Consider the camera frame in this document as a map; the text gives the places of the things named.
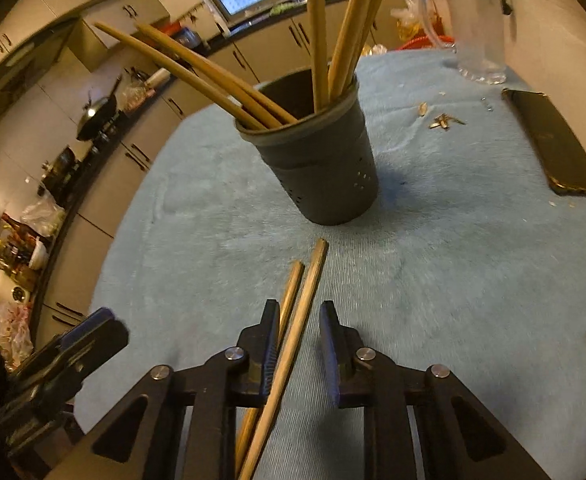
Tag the group of condiment bottles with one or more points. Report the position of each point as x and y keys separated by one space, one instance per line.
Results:
x=15 y=250

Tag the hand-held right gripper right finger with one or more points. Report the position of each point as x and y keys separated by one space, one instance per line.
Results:
x=326 y=340

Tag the dark grey chopstick holder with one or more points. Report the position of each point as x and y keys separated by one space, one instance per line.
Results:
x=323 y=170

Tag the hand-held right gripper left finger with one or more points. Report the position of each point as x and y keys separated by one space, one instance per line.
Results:
x=273 y=330

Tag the red basket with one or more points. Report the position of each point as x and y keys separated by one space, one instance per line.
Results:
x=418 y=43

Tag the red container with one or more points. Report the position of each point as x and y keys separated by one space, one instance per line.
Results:
x=178 y=27

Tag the metal cooking pot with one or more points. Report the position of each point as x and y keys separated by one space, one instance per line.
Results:
x=63 y=170

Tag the plastic bag of snacks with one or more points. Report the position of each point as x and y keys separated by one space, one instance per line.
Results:
x=408 y=20

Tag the black kitchen countertop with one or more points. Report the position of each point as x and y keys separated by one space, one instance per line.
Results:
x=73 y=210

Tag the clear plastic bag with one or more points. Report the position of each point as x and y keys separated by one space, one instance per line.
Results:
x=43 y=215

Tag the metal box appliance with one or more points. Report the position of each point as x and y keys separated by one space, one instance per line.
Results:
x=190 y=40

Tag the clear glass mug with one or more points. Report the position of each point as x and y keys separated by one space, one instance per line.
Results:
x=478 y=25

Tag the beige base cabinets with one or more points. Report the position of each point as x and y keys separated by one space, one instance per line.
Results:
x=98 y=240

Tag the range hood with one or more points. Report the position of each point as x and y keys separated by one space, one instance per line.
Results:
x=18 y=70

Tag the black smartphone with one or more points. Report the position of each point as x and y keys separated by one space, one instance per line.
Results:
x=553 y=145

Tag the black wok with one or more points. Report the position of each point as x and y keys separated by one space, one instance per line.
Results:
x=93 y=117

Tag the light blue tablecloth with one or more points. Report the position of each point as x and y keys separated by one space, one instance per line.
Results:
x=423 y=260

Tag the white pot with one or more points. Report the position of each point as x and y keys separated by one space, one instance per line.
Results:
x=5 y=285

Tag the scattered seed shells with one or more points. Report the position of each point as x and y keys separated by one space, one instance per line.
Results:
x=443 y=122

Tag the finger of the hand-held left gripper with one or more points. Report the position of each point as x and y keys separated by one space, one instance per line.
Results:
x=98 y=335

